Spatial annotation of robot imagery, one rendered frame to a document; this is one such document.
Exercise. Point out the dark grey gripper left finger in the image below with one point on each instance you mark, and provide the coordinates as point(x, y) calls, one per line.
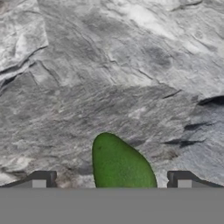
point(43, 176)

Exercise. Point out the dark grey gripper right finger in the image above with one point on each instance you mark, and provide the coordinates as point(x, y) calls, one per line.
point(179, 176)

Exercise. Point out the green avocado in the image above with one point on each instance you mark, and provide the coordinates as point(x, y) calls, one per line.
point(119, 163)

